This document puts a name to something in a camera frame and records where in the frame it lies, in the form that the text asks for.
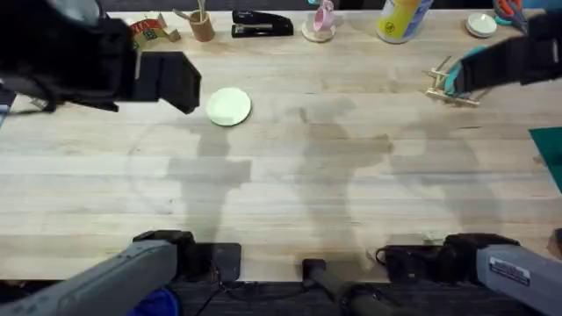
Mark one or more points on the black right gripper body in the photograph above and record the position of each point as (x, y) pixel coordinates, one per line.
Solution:
(498, 66)

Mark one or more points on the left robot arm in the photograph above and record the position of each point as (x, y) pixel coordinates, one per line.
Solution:
(92, 281)

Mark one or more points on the red and green tape roll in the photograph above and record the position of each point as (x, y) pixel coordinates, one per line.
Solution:
(151, 30)

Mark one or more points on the wooden cup with utensils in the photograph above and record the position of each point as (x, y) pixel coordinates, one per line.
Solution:
(203, 27)

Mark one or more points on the pink cup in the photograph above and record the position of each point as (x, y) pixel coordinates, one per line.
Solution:
(324, 17)

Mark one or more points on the pale green plate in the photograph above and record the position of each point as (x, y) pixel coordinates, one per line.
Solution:
(228, 106)

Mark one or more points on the small wooden peg rack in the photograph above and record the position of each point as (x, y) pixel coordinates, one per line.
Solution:
(441, 95)

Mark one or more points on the black stapler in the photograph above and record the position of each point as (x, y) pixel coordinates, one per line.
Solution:
(261, 24)

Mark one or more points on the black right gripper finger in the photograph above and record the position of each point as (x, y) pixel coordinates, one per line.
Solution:
(469, 66)
(466, 84)

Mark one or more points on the small white plate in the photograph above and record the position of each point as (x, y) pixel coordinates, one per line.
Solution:
(481, 24)

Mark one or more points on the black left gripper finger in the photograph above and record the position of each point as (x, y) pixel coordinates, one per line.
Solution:
(186, 100)
(191, 72)

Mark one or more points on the teal plate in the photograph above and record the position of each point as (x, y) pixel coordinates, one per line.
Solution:
(452, 76)

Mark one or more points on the yellow and white bottle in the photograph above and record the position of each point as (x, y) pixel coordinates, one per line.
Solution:
(401, 19)

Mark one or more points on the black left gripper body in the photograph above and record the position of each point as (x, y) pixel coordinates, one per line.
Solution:
(157, 75)

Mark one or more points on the blue object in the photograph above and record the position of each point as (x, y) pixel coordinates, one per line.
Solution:
(156, 303)

